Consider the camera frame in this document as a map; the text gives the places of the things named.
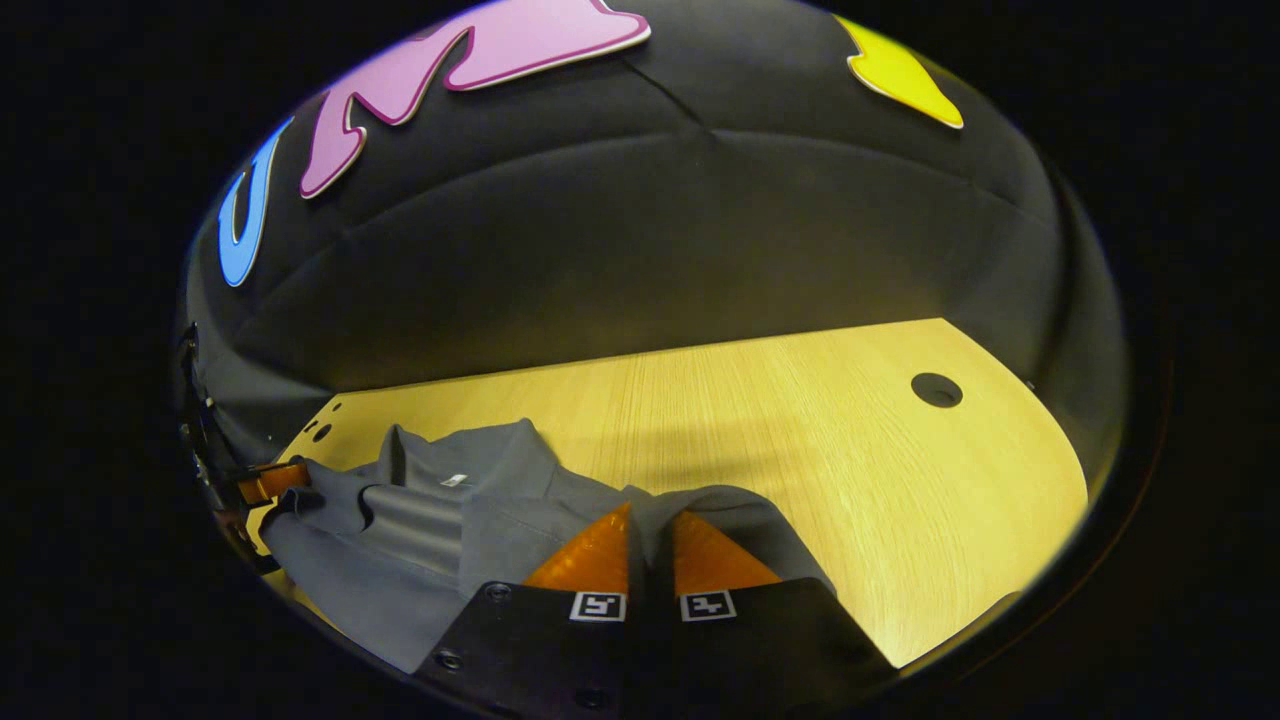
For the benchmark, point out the grey collared shirt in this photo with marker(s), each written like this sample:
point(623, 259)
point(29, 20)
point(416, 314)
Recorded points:
point(420, 540)

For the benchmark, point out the black backdrop cloth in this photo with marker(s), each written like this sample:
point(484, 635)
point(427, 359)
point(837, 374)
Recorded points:
point(700, 250)

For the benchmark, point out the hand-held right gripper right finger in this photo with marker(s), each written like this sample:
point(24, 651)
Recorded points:
point(770, 650)

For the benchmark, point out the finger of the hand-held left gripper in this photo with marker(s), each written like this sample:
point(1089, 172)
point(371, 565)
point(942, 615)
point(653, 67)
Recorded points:
point(272, 482)

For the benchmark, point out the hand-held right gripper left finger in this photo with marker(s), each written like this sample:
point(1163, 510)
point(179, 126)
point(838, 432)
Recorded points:
point(540, 650)

